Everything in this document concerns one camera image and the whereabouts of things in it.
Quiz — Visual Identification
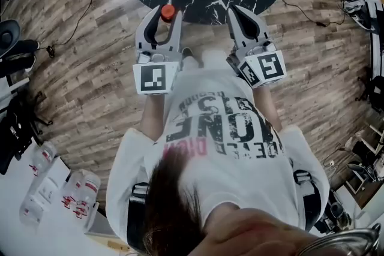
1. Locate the grey office chair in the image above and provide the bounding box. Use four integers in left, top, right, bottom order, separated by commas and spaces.
0, 19, 22, 59

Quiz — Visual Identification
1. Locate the pile of red tags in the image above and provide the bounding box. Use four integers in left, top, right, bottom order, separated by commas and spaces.
61, 194, 91, 220

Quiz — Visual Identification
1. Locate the person's grey shoe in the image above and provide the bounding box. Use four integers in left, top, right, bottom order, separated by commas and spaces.
181, 47, 197, 68

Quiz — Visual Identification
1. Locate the white desk frame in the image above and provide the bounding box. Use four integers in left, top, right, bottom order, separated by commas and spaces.
0, 71, 31, 95

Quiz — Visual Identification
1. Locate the black and white device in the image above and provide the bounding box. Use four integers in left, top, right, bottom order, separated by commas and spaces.
341, 0, 377, 32

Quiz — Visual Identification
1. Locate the person's left forearm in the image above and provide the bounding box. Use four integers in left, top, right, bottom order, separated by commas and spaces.
140, 94, 166, 141

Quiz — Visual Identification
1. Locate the black cable with adapter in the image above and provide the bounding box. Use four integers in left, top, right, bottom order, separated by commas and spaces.
44, 0, 104, 58

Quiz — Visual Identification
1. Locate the black harness strap grey buckle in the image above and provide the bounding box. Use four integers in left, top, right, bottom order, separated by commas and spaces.
127, 182, 151, 249
293, 169, 323, 231

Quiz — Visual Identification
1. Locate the person's face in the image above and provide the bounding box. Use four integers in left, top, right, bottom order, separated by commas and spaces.
187, 206, 325, 256

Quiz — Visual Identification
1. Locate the long black cable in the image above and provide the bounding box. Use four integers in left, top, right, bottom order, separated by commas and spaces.
278, 0, 346, 28

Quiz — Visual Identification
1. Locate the person's right forearm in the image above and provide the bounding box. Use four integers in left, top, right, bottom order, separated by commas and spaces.
253, 85, 283, 132

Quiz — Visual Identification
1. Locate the white printed T-shirt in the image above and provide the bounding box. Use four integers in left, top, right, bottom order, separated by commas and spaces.
105, 67, 331, 246

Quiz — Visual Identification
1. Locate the clear plastic bottle red label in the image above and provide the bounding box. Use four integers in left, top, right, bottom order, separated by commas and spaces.
64, 172, 83, 199
31, 140, 58, 173
79, 173, 101, 205
19, 197, 46, 226

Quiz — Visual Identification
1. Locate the small orange-red ball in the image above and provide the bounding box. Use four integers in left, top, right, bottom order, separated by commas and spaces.
160, 4, 176, 23

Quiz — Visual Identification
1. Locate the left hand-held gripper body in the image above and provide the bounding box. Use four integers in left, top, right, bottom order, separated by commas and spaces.
132, 47, 182, 96

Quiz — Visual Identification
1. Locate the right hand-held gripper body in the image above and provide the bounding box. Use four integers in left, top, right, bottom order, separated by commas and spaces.
232, 38, 288, 89

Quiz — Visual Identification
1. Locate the silver glasses frame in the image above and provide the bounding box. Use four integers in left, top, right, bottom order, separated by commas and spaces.
299, 223, 382, 256

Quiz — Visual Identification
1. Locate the black office chair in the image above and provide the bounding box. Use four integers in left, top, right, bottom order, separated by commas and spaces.
356, 74, 384, 113
0, 89, 53, 175
344, 128, 384, 189

